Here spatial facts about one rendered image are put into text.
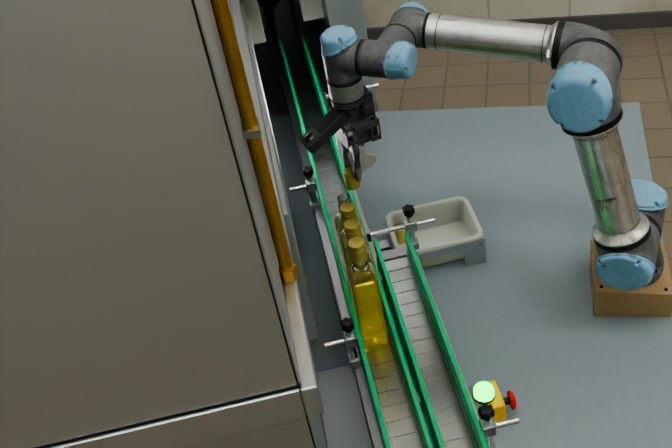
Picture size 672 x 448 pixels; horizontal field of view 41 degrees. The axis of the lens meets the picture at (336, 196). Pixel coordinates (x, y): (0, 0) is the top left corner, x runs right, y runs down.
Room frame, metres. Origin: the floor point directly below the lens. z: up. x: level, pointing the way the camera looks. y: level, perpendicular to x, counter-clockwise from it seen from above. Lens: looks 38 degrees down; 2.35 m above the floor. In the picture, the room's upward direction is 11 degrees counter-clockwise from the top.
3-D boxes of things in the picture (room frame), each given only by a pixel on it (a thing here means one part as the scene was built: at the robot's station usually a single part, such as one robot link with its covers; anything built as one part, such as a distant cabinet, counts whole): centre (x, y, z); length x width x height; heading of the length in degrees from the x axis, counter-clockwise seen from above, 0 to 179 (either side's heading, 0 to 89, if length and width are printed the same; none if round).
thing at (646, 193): (1.45, -0.64, 1.00); 0.13 x 0.12 x 0.14; 151
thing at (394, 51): (1.59, -0.16, 1.43); 0.11 x 0.11 x 0.08; 61
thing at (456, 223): (1.73, -0.23, 0.80); 0.22 x 0.17 x 0.09; 93
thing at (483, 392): (1.18, -0.22, 0.84); 0.04 x 0.04 x 0.03
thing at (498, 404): (1.18, -0.23, 0.79); 0.07 x 0.07 x 0.07; 3
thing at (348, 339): (1.28, 0.05, 0.94); 0.07 x 0.04 x 0.13; 93
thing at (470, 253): (1.72, -0.20, 0.79); 0.27 x 0.17 x 0.08; 93
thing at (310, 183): (1.83, 0.08, 0.94); 0.07 x 0.04 x 0.13; 93
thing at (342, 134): (1.63, -0.07, 1.27); 0.09 x 0.08 x 0.12; 109
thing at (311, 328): (1.73, 0.13, 1.15); 0.90 x 0.03 x 0.34; 3
